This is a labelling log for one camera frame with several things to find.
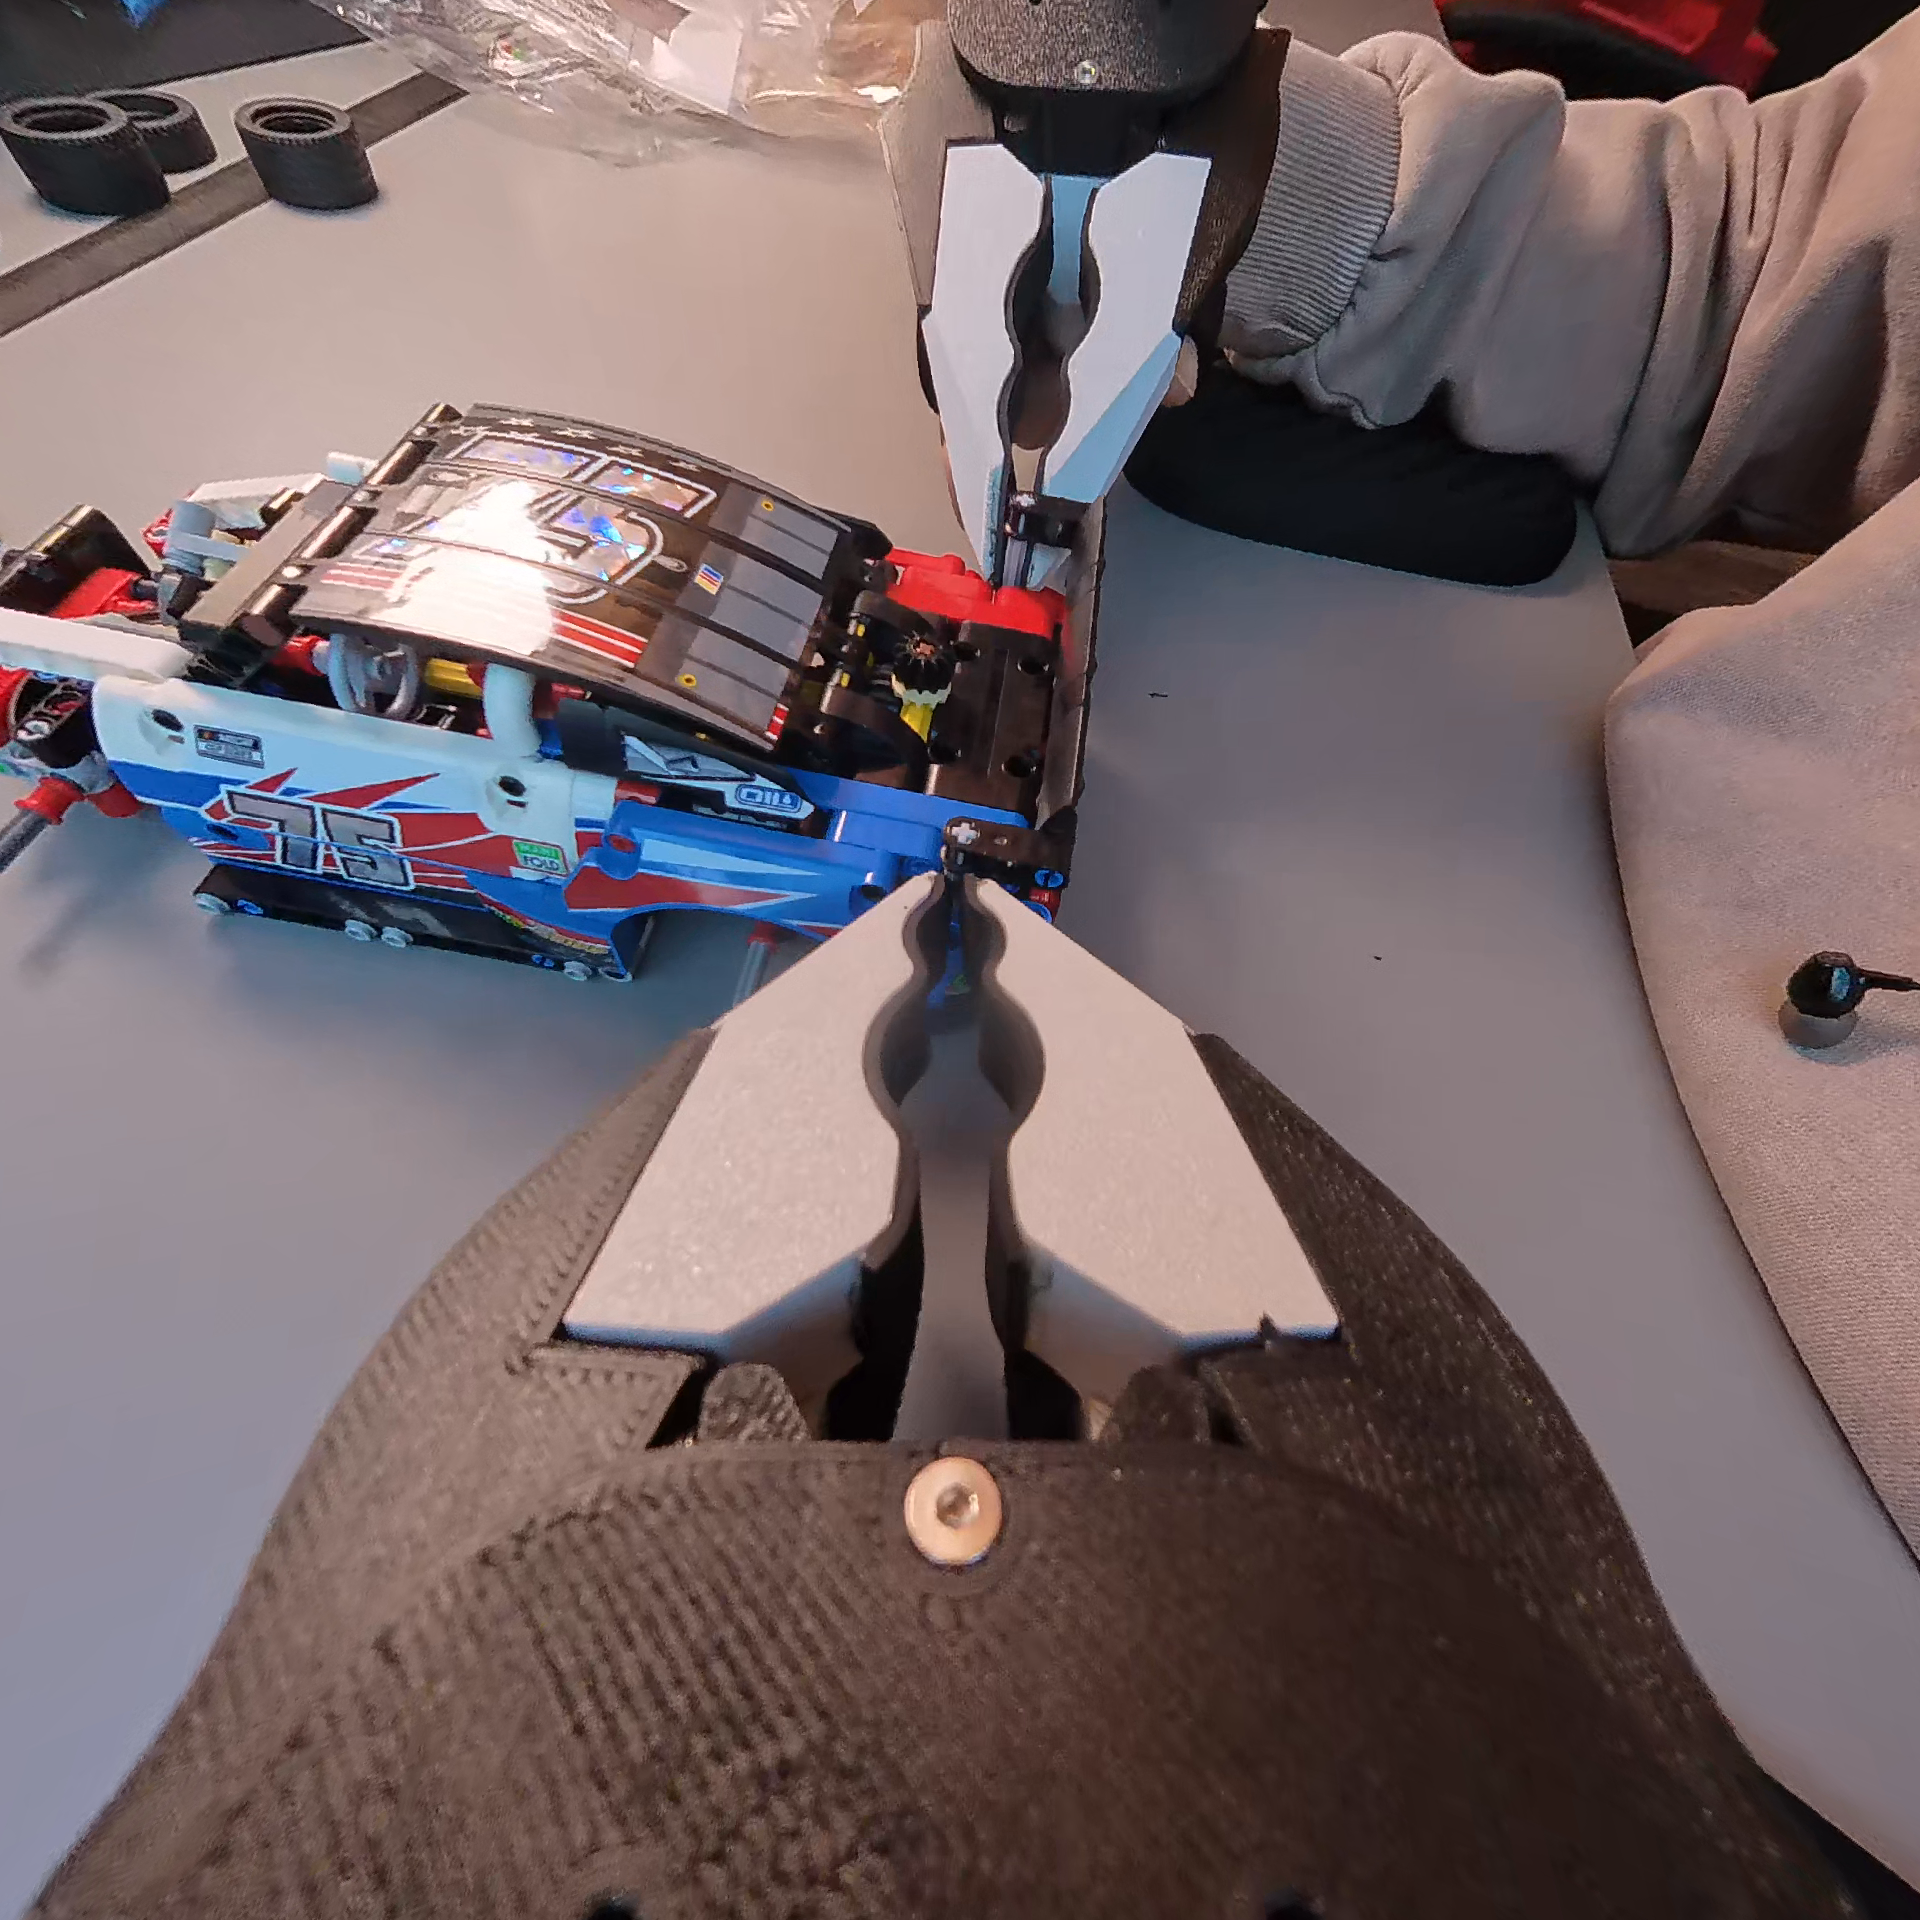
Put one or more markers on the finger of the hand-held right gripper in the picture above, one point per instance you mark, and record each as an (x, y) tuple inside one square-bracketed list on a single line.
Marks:
[(969, 284), (1149, 300)]

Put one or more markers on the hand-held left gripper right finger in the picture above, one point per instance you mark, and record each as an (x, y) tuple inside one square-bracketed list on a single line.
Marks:
[(1156, 1185)]

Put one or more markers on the person's right forearm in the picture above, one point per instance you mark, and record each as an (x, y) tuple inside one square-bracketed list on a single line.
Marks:
[(1575, 270)]

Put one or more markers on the black wrist rest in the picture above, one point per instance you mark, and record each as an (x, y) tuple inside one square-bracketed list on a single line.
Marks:
[(1351, 497)]

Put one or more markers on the red cloth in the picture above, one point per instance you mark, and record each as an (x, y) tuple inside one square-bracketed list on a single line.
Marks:
[(1621, 36)]

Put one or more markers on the black lego beam assembly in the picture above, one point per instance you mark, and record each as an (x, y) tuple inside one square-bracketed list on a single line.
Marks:
[(1003, 846)]

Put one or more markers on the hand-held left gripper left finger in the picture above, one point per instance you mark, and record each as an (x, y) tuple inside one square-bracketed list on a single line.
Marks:
[(751, 1170)]

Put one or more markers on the clear plastic bag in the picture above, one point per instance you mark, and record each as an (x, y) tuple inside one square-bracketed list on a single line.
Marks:
[(674, 75)]

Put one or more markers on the black lego box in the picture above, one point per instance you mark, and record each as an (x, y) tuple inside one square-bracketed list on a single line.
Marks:
[(225, 36)]

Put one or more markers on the black rubber lego tire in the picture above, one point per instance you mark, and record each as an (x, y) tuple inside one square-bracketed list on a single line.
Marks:
[(183, 133), (83, 164), (309, 164)]

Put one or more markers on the lego race car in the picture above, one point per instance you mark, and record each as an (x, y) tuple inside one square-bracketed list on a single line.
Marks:
[(526, 526)]

